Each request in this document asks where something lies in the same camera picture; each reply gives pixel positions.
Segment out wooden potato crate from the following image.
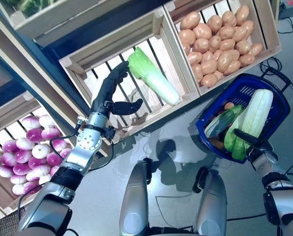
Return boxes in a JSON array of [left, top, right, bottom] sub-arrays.
[[163, 0, 283, 96]]

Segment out blue plastic shopping basket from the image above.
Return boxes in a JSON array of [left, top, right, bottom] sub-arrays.
[[195, 67, 291, 165]]

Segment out slatted wooden cabbage crate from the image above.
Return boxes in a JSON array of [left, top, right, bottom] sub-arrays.
[[59, 7, 202, 146]]

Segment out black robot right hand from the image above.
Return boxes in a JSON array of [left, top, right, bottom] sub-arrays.
[[234, 128, 276, 159]]

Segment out large green striped pumpkin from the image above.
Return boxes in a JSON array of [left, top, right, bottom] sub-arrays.
[[0, 0, 60, 18]]

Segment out wide wooden pumpkin crate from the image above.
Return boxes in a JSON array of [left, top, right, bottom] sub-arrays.
[[0, 0, 169, 47]]

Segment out wooden onion crate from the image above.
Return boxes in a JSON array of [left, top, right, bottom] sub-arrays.
[[0, 91, 113, 216]]

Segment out grey box red display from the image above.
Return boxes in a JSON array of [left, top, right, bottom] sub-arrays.
[[279, 0, 293, 19]]

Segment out grey woven mat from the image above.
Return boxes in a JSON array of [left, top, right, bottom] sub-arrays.
[[0, 206, 22, 236]]

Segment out purple white onion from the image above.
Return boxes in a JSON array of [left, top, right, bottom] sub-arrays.
[[22, 116, 41, 130], [41, 127, 61, 140], [16, 137, 35, 151], [2, 139, 19, 153], [26, 128, 44, 143], [39, 115, 56, 128]]

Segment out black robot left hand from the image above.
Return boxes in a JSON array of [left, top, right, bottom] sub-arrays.
[[90, 60, 144, 116]]

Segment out wooden display shelf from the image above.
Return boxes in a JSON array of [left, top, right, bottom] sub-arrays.
[[0, 0, 282, 148]]

